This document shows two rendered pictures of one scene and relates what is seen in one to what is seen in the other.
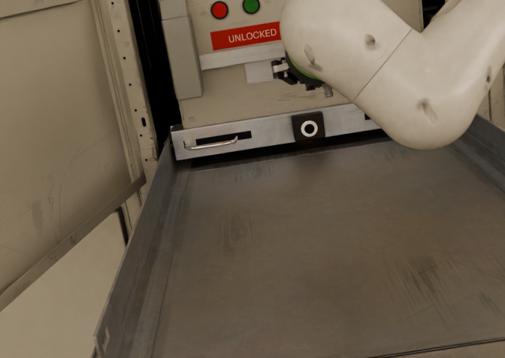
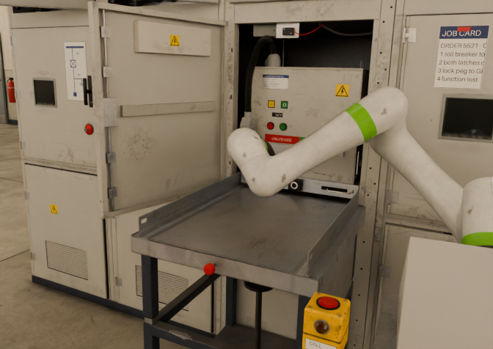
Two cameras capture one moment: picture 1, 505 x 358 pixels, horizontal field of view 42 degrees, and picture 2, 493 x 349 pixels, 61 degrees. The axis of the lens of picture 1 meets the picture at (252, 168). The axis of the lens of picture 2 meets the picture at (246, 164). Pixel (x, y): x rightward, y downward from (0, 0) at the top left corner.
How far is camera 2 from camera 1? 0.79 m
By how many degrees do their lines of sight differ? 24
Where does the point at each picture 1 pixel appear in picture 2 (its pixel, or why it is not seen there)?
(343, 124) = (311, 188)
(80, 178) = (192, 176)
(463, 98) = (267, 181)
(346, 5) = (240, 141)
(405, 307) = (237, 247)
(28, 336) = not seen: hidden behind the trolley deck
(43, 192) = (173, 177)
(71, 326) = not seen: hidden behind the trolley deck
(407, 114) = (249, 181)
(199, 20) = (262, 127)
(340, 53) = (235, 155)
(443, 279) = (260, 245)
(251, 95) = not seen: hidden behind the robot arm
